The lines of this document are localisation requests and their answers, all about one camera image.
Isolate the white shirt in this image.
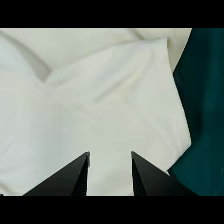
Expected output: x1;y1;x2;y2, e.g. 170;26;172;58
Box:
0;27;193;197

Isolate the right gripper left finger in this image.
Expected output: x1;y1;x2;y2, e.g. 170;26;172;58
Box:
23;151;91;197

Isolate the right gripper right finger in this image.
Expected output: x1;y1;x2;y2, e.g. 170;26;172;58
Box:
130;150;198;197

